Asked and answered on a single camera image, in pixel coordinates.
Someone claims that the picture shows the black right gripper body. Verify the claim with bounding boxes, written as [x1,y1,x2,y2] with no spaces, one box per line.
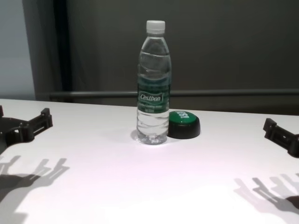
[289,133,299,159]

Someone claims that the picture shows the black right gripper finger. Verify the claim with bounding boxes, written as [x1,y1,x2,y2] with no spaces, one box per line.
[263,118,299,154]

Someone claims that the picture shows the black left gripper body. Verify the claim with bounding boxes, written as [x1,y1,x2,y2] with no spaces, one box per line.
[0,116,25,155]

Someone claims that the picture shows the clear water bottle green label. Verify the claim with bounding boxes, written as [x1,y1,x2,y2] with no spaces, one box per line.
[135,20,172,146]

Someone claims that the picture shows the green push button black base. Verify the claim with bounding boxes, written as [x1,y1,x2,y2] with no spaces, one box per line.
[167,110,201,140]

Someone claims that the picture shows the thin grey horizontal rail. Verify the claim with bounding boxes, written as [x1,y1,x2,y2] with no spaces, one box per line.
[49,90,299,100]

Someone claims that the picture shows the dark vertical frame post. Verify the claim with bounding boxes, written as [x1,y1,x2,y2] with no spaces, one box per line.
[53,0,70,102]

